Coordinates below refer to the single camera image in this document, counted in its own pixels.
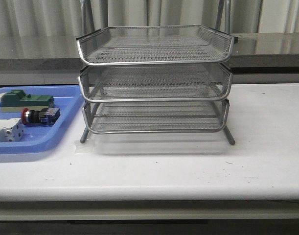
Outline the silver mesh tray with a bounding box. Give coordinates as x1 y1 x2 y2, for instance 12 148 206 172
82 100 230 134
78 63 233 103
76 25 237 66

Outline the red emergency stop button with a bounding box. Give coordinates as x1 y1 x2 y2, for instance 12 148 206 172
21 108 61 126

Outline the blue plastic tray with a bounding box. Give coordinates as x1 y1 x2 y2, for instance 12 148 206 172
0 85 84 154

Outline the green terminal block component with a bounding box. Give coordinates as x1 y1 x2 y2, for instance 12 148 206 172
0 90 54 113

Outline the white circuit breaker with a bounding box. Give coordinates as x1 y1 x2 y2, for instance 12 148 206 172
0 118 24 142

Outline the grey stone counter ledge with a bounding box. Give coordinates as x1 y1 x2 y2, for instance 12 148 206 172
0 33 299 74

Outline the grey metal rack frame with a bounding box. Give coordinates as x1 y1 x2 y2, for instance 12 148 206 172
81 0 235 145

